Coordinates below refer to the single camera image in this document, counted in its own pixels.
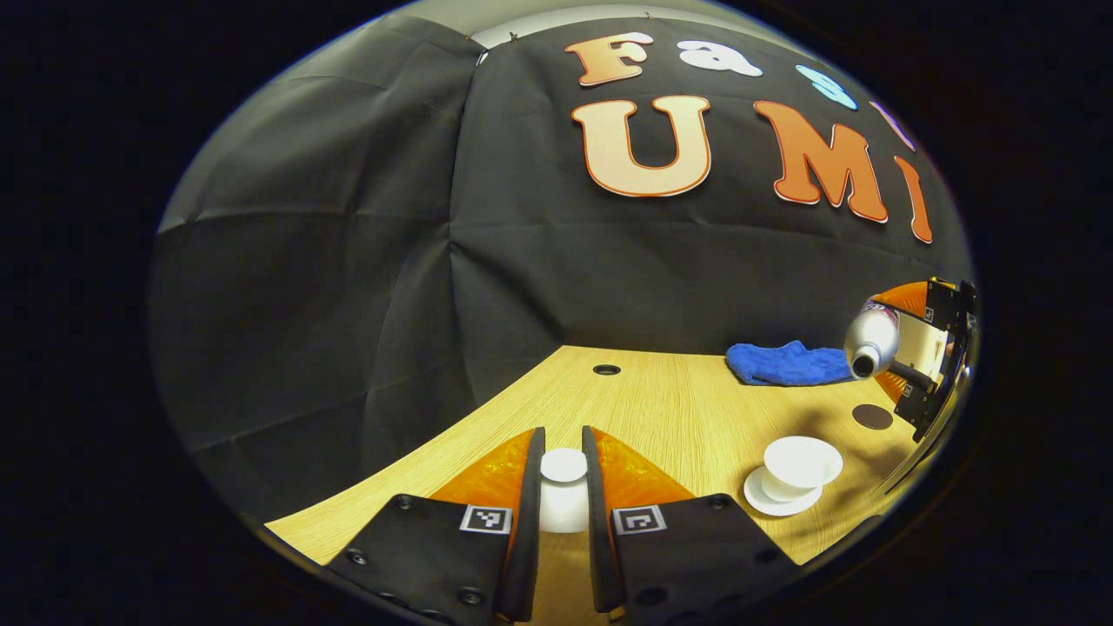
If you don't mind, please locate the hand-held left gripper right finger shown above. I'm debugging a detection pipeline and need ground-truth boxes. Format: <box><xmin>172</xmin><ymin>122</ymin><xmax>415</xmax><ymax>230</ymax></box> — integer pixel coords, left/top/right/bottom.
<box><xmin>581</xmin><ymin>425</ymin><xmax>801</xmax><ymax>623</ymax></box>

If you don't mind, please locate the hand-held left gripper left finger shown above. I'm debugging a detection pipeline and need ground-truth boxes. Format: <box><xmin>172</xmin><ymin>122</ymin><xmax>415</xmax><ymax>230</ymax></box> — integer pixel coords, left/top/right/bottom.
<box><xmin>326</xmin><ymin>426</ymin><xmax>547</xmax><ymax>623</ymax></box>

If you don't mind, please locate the white teacup lid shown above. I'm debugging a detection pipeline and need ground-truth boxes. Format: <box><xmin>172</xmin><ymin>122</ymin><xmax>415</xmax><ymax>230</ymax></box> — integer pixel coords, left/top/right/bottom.
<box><xmin>537</xmin><ymin>448</ymin><xmax>592</xmax><ymax>534</ymax></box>

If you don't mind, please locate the silver water bottle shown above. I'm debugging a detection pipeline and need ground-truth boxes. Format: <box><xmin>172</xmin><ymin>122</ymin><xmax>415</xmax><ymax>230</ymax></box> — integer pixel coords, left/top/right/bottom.
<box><xmin>843</xmin><ymin>300</ymin><xmax>903</xmax><ymax>381</ymax></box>

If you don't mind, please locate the white teacup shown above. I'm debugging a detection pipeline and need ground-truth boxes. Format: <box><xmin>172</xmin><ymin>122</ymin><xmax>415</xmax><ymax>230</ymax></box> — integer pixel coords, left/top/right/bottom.
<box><xmin>763</xmin><ymin>436</ymin><xmax>844</xmax><ymax>503</ymax></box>

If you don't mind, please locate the blue towel cloth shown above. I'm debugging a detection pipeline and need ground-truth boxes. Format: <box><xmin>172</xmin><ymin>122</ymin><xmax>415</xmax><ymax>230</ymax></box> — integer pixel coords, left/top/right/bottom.
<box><xmin>725</xmin><ymin>340</ymin><xmax>857</xmax><ymax>388</ymax></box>

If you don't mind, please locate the white saucer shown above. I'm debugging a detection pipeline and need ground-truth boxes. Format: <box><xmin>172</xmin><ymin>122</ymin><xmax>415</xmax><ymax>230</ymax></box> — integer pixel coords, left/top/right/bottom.
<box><xmin>743</xmin><ymin>467</ymin><xmax>824</xmax><ymax>518</ymax></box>

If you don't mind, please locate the black backdrop cloth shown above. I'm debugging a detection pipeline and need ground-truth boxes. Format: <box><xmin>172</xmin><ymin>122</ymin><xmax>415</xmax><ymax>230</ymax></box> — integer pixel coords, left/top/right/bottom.
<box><xmin>148</xmin><ymin>9</ymin><xmax>973</xmax><ymax>523</ymax></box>

